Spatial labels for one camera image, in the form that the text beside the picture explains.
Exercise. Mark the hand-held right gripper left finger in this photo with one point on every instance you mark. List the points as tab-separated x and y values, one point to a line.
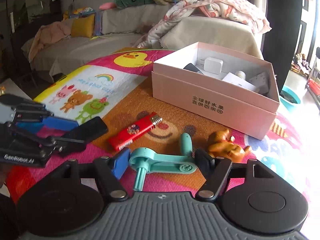
121	162

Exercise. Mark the metal shoe rack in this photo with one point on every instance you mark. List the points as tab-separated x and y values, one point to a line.
312	80

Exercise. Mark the black rectangular case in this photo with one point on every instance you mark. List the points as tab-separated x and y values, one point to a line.
95	128

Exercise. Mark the brown toy dog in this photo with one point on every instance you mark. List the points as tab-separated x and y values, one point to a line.
225	147

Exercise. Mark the small white carton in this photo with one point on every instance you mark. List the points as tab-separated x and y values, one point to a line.
237	82

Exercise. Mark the teal plastic basin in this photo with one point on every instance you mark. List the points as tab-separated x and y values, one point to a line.
290	99

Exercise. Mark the white charger plug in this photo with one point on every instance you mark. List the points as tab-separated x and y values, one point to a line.
212	66

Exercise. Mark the small colourful plush toy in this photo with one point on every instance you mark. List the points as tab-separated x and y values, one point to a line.
80	11

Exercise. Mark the black framed glass stand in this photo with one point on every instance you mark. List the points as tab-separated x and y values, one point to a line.
32	7

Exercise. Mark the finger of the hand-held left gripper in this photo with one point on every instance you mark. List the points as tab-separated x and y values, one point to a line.
71	142
60	124

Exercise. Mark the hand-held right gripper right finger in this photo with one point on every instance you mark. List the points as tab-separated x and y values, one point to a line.
202	158

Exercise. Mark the red plastic comb case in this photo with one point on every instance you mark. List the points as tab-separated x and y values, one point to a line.
132	132

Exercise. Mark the dark curtain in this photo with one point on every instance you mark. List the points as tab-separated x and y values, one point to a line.
283	30

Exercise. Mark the yellow cushion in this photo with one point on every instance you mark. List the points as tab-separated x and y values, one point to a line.
82	25

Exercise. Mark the beige covered sofa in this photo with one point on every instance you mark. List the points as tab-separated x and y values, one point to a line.
100	47

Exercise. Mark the pink cardboard box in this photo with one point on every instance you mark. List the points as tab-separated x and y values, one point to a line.
200	105

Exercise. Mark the teal plastic hand crank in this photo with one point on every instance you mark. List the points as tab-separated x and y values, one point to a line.
160	161

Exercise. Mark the pink crumpled cloth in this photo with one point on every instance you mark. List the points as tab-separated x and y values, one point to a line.
47	37

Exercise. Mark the colourful cartoon play mat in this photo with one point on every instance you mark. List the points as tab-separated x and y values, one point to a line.
140	100

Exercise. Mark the floral blanket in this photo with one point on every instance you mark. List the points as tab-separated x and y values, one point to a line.
225	7

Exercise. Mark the pink plush toy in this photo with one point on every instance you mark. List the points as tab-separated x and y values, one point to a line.
107	5

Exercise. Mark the blue striped cloth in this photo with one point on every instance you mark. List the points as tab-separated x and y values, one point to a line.
98	23

